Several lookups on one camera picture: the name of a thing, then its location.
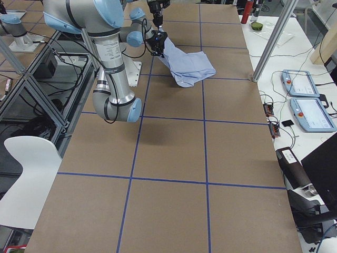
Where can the black box with label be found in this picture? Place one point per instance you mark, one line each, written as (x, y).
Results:
(294, 174)

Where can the black smartphone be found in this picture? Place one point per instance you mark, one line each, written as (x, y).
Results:
(287, 123)

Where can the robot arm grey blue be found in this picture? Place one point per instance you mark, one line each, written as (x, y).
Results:
(103, 20)
(137, 14)

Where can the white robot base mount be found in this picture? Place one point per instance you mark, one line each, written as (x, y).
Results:
(133, 68)

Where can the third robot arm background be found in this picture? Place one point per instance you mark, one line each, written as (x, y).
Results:
(23, 41)

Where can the black monitor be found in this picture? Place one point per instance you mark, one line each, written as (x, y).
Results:
(320, 167)

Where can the red cylindrical thermos bottle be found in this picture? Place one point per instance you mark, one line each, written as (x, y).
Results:
(247, 10)

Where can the blue teach pendant red button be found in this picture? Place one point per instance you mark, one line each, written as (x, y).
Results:
(299, 84)

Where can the orange black usb hub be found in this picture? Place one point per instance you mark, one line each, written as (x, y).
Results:
(268, 109)

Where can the white chair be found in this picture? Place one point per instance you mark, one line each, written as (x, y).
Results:
(23, 202)

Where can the brown table mat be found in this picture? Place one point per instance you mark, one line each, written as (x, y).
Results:
(196, 173)

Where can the aluminium extrusion camera post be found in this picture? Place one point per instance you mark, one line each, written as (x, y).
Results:
(271, 44)

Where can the blue striped button shirt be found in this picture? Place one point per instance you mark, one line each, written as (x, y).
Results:
(186, 68)

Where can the clear plastic MiNi bag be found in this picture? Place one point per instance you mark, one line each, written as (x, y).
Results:
(267, 30)

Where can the aluminium frame side table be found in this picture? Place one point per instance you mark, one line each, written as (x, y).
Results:
(50, 88)

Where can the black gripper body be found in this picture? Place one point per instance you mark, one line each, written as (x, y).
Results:
(157, 13)
(153, 39)

